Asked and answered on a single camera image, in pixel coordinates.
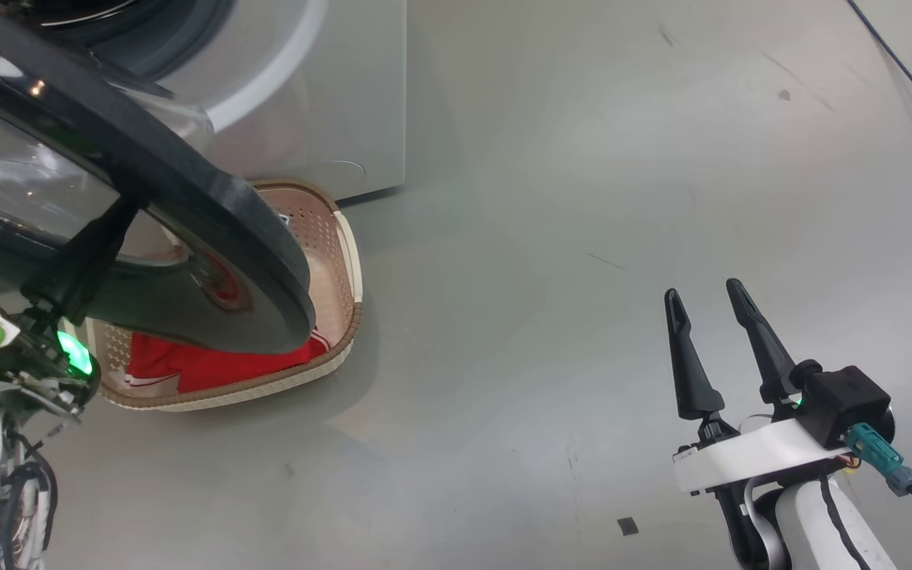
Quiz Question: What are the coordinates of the red lettered jersey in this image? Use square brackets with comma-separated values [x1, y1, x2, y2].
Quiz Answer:
[183, 332, 331, 390]

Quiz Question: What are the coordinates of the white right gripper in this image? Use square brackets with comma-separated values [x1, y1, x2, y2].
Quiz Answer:
[664, 278, 853, 496]

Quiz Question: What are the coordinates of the cream perforated laundry basket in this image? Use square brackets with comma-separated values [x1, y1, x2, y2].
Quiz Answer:
[80, 180, 364, 412]

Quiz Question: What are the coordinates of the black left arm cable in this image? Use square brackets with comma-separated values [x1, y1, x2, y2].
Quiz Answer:
[0, 431, 58, 570]

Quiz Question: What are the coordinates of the teal right camera connector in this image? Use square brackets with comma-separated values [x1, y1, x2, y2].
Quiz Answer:
[846, 422, 912, 497]

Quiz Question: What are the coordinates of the white front-load washing machine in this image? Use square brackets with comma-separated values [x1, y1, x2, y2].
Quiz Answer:
[9, 0, 408, 203]

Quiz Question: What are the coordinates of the black round glass washer door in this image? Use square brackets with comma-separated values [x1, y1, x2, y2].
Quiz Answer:
[0, 24, 316, 355]

